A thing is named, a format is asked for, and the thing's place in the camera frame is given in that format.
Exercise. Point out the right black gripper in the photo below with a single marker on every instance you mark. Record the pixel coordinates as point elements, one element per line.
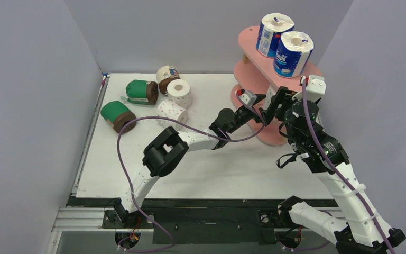
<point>284,99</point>

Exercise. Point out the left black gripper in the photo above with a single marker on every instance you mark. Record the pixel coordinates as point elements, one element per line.
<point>252,112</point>

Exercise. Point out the pink three-tier shelf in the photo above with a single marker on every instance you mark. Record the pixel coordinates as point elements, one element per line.
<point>256,73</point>

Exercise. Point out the floral white paper roll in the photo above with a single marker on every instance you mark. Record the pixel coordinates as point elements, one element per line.
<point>171,110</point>

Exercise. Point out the blue paper roll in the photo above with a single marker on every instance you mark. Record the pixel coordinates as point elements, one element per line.
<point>270,30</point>

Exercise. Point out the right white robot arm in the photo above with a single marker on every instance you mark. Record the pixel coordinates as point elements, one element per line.
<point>362,230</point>

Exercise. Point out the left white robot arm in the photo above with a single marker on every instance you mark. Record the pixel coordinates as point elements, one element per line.
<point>165,152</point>

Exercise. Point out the upright floral paper roll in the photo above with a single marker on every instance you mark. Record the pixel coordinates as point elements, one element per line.
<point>179,91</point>

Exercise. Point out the beige brown paper roll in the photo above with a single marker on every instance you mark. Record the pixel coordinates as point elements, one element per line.
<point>164,76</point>

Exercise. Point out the far green brown roll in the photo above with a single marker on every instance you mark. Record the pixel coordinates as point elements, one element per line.
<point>141,92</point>

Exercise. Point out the green brown roll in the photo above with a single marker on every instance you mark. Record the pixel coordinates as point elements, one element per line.
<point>118,115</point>
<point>141,92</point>

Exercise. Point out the near green brown roll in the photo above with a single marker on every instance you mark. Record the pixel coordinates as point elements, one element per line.
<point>118,115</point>

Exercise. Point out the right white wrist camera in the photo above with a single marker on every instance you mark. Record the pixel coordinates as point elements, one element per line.
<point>315,87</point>

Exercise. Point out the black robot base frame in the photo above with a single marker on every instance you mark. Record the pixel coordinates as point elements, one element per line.
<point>196,221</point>

